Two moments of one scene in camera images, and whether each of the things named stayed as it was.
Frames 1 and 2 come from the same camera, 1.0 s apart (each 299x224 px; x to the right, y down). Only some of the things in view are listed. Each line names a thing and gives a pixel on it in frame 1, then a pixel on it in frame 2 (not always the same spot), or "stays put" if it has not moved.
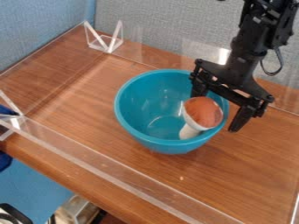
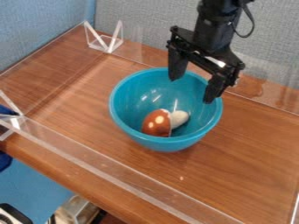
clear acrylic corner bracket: [101, 42] stays put
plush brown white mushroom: [203, 114] to [160, 122]
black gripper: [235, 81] to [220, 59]
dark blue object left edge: [5, 162] stays put
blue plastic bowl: [149, 101] stays put
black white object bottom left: [10, 215] stays put
